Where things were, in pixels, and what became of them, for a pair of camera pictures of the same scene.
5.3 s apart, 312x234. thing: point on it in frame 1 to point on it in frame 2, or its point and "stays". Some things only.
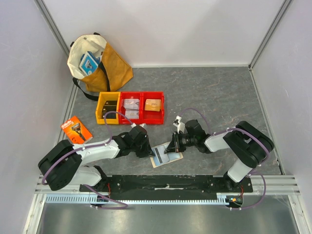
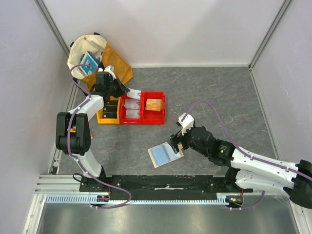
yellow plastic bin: (107, 96) stays
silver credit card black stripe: (160, 156) to (134, 93)
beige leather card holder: (161, 158) stays
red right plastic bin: (152, 117) stays
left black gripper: (147, 150) to (123, 89)
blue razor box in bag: (89, 62) stays
